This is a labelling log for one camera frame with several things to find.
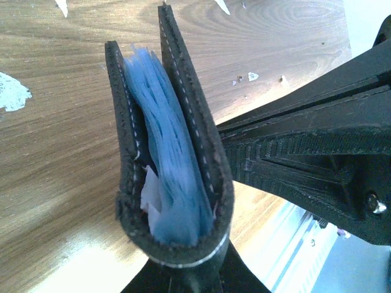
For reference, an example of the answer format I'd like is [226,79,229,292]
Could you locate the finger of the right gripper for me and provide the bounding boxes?
[217,48,390,245]

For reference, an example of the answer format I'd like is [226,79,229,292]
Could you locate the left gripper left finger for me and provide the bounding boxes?
[120,259,173,293]

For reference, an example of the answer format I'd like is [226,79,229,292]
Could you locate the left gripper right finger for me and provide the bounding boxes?
[183,239,269,292]

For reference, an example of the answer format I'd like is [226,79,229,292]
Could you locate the black leather card holder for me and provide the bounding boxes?
[104,4,234,269]

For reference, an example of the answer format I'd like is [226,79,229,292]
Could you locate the aluminium rail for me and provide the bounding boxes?
[265,203,337,292]

